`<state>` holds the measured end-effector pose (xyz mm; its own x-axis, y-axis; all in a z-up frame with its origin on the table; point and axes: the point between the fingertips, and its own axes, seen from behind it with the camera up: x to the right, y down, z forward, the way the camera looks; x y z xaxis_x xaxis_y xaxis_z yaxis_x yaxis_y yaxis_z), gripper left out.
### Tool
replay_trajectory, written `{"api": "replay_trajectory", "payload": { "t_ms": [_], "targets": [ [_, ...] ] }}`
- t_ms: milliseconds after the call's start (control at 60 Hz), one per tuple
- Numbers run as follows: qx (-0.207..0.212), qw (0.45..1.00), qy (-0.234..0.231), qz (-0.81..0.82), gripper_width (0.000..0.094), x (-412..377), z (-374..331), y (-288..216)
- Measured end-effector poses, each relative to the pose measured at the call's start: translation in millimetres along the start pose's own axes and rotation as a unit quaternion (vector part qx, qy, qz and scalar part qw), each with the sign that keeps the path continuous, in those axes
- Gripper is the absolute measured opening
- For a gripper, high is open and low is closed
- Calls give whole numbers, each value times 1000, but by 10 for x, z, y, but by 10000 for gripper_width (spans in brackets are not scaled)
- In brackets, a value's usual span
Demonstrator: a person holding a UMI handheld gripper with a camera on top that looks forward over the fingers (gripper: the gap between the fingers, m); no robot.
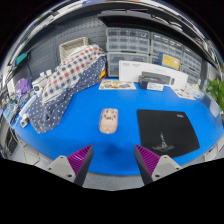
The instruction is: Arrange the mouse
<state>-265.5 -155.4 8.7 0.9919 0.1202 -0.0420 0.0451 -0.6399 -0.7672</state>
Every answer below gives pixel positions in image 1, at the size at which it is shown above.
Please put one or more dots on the grey plastic drawer cabinet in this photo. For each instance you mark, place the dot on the grey plastic drawer cabinet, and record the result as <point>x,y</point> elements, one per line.
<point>166,45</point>
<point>192,61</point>
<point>128,41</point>

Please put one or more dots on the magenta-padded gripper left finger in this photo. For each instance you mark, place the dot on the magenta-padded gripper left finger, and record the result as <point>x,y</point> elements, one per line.
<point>63,166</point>

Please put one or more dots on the printed picture card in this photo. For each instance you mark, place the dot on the printed picture card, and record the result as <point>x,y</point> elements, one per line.
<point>184,94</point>
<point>116,84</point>

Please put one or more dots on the small dark box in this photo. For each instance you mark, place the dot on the small dark box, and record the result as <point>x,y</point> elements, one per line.
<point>145,82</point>

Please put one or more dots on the dark wall shelf unit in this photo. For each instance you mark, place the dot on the dark wall shelf unit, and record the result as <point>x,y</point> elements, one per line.
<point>140,19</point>

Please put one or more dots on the teal plastic bin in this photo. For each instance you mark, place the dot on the teal plastic bin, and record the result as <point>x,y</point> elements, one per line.
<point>21,58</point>

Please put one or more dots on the black mouse pad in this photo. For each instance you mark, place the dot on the black mouse pad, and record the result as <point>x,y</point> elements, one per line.
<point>166,130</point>

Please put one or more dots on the checked and dotted cloth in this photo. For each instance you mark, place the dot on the checked and dotted cloth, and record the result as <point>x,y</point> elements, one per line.
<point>66,86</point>

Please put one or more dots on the yellow and blue box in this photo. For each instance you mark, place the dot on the yellow and blue box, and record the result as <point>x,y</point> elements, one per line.
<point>170,61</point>

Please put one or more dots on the white woven basket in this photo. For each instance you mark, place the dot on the white woven basket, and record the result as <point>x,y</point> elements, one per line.
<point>71,45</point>

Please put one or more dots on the long white keyboard box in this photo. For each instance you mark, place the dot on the long white keyboard box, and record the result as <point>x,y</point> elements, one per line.
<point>131,71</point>

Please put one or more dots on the white tissue pack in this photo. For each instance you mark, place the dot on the white tissue pack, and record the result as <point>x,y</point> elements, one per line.
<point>195,90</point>

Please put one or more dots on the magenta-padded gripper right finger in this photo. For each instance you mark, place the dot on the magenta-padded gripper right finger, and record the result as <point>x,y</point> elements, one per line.
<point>165,166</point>

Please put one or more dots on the potted green plant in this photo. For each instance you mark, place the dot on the potted green plant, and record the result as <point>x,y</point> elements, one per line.
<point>216,93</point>

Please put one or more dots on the purple bag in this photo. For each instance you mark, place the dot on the purple bag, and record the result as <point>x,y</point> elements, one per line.
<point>23,86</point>

